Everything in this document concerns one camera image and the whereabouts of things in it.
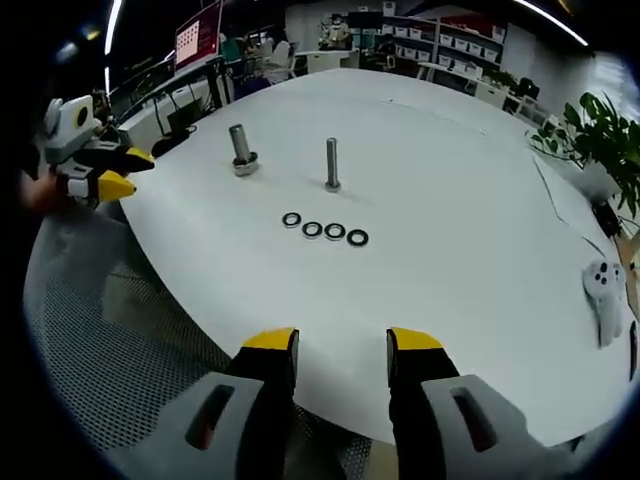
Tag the grey mesh chair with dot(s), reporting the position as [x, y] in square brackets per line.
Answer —
[100, 325]

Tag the white side desk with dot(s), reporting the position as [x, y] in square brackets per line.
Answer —
[140, 120]

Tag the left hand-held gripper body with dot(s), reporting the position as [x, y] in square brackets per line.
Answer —
[70, 125]

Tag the small threaded steel stud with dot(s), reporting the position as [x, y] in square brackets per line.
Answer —
[332, 160]

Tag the green potted plant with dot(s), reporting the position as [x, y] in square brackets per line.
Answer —
[610, 135]

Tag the small steel washer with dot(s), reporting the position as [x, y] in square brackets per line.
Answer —
[304, 230]
[284, 220]
[350, 238]
[326, 231]

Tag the computer monitor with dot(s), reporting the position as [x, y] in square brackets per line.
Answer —
[197, 35]

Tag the black pen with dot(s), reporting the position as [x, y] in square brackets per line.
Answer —
[633, 350]

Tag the person's left hand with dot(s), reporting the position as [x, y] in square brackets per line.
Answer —
[40, 192]

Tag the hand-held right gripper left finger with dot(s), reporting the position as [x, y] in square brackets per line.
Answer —
[235, 415]

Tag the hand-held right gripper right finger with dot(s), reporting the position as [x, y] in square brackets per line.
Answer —
[450, 425]

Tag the white game controller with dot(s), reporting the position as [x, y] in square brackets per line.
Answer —
[607, 305]

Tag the white office chair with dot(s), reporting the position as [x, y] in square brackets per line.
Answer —
[285, 57]

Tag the large steel washer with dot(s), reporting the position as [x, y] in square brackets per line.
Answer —
[253, 158]
[254, 164]

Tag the large threaded steel stud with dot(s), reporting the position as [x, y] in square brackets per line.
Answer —
[240, 142]

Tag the white shelf with storage bins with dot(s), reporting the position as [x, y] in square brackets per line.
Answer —
[450, 45]

